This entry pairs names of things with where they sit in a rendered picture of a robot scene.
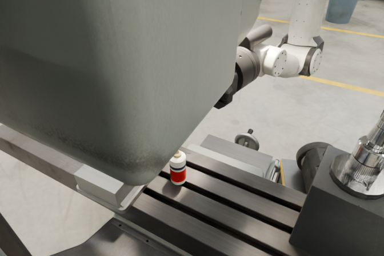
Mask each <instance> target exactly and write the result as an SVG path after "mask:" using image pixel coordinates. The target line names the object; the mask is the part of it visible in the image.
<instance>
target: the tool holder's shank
mask: <svg viewBox="0 0 384 256"><path fill-rule="evenodd" d="M367 138H368V144H369V145H370V146H371V147H373V148H375V149H384V110H383V112H382V114H381V116H380V118H379V120H378V122H377V123H376V124H375V126H374V127H373V128H372V129H371V131H370V132H369V133H368V135H367Z"/></svg>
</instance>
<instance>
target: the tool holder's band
mask: <svg viewBox="0 0 384 256"><path fill-rule="evenodd" d="M357 148H358V149H359V151H360V152H362V153H363V154H364V155H366V156H368V157H370V158H372V159H377V160H384V149H375V148H373V147H371V146H370V145H369V144H368V138H367V136H366V135H364V136H361V137H360V138H359V140H358V142H357Z"/></svg>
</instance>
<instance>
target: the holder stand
mask: <svg viewBox="0 0 384 256"><path fill-rule="evenodd" d="M350 156H351V153H348V152H346V151H343V150H341V149H338V148H336V147H332V146H328V147H327V148H326V151H325V153H324V155H323V158H322V160H321V163H320V165H319V168H318V170H317V173H316V175H315V177H314V180H313V182H312V184H311V187H310V190H309V192H308V194H307V197H306V199H305V201H304V204H303V206H302V209H301V211H300V214H299V216H298V219H297V221H296V223H295V226H294V228H293V230H292V233H291V236H290V238H289V242H290V243H291V244H293V245H295V246H296V247H298V248H300V249H302V250H303V251H305V252H307V253H309V254H311V255H312V256H384V168H383V169H382V171H381V172H380V174H379V176H378V177H377V179H376V180H375V182H373V183H370V184H365V183H360V182H357V181H355V180H353V179H352V178H351V177H349V176H348V174H347V173H346V171H345V166H346V164H347V162H348V160H349V158H350Z"/></svg>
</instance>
